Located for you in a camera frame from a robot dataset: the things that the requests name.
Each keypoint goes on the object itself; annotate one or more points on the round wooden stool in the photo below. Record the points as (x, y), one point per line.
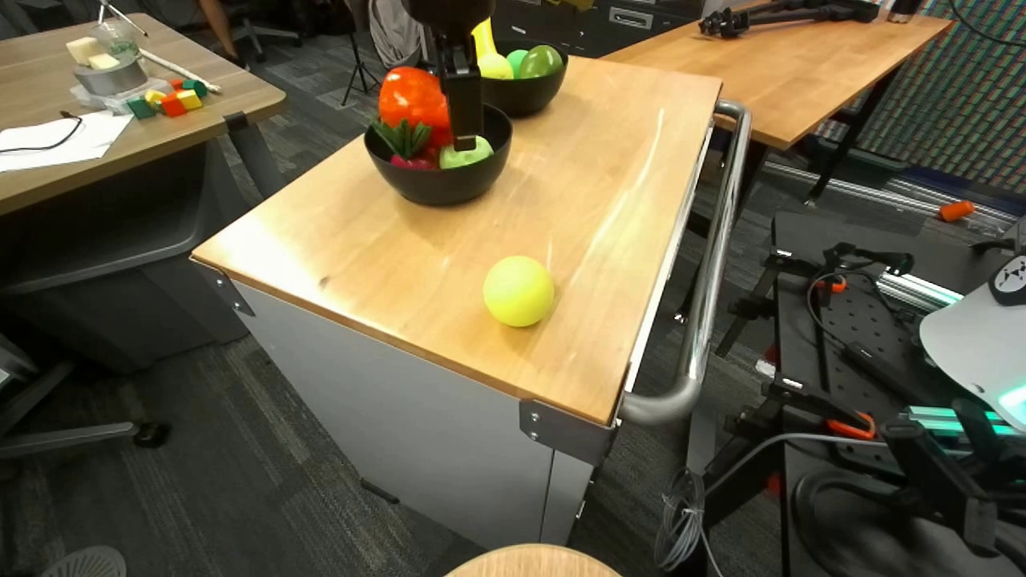
(533, 562)

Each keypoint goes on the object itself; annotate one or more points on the white stick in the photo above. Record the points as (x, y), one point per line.
(178, 70)

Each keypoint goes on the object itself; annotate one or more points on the wooden office table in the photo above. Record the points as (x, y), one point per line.
(138, 124)

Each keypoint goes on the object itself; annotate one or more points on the clear plastic container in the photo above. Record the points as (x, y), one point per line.
(107, 59)

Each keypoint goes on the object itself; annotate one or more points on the wooden top tool cart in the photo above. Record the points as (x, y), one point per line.
(426, 429)

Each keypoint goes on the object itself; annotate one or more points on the pale green round fruit toy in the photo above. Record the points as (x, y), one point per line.
(465, 156)

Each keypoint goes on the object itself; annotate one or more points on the orange clamp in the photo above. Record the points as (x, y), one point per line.
(851, 424)

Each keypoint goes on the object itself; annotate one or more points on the black tool on workbench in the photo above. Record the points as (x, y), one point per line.
(791, 15)

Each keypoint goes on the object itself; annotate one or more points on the bright green ball toy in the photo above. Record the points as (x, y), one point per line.
(517, 63)

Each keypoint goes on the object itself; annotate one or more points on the black chair base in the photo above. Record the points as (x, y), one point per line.
(75, 436)

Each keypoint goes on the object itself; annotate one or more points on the wooden workbench table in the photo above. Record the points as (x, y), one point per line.
(791, 70)

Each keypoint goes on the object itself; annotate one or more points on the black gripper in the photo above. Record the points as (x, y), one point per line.
(450, 32)

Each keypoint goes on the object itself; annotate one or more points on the dark green apple toy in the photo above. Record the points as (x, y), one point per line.
(545, 63)

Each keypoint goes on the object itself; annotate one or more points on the yellow-green round fruit toy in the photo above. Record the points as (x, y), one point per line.
(519, 294)

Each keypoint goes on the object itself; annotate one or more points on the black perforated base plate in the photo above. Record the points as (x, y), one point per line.
(853, 355)

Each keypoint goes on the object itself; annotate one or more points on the yellow banana toy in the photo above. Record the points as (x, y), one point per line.
(485, 51)

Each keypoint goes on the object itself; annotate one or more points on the coloured toy blocks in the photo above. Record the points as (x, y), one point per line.
(169, 102)

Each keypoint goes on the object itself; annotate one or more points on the white paper sheets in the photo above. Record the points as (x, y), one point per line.
(52, 138)

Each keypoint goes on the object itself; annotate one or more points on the orange bell pepper toy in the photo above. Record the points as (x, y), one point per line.
(411, 99)

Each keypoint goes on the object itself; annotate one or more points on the black bowl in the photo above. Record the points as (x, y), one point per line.
(529, 99)
(437, 187)

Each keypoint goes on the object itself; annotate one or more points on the white device with teal light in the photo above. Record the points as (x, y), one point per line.
(978, 342)

